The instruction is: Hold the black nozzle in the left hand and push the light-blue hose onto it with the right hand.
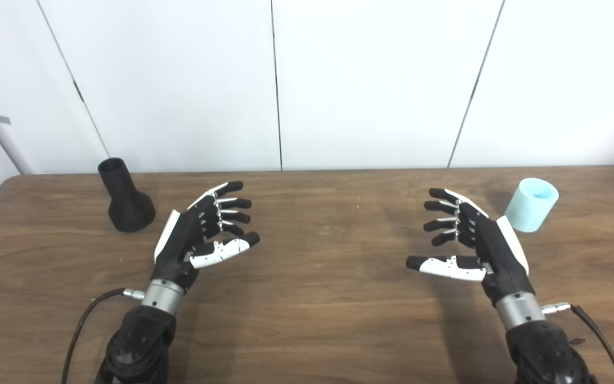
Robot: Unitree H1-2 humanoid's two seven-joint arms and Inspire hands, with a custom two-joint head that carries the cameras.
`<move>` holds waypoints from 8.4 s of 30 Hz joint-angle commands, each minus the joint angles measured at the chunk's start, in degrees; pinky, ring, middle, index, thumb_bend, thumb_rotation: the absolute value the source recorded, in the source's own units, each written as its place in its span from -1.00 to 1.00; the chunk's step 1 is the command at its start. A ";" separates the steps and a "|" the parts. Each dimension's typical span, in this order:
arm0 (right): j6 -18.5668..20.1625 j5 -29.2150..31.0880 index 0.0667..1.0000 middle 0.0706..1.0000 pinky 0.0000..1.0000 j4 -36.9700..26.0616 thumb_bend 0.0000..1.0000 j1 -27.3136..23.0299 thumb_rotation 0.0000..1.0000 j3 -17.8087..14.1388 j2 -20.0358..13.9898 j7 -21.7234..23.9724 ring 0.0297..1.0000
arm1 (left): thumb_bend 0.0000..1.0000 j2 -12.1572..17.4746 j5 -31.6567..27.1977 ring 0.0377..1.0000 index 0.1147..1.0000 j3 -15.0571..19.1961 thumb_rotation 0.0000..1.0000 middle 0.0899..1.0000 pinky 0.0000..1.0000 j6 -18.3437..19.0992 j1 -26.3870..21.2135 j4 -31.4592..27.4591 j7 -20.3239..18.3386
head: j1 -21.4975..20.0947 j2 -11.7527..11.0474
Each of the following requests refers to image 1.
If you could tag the black flared nozzle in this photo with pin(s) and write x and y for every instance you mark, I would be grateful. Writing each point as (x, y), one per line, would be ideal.
(128, 208)

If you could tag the small grey tape label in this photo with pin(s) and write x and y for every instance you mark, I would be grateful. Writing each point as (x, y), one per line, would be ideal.
(2, 119)

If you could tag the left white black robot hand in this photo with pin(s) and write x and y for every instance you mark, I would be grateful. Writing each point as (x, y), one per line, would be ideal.
(179, 245)

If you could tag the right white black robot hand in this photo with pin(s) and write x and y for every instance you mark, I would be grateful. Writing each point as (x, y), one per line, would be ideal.
(499, 250)

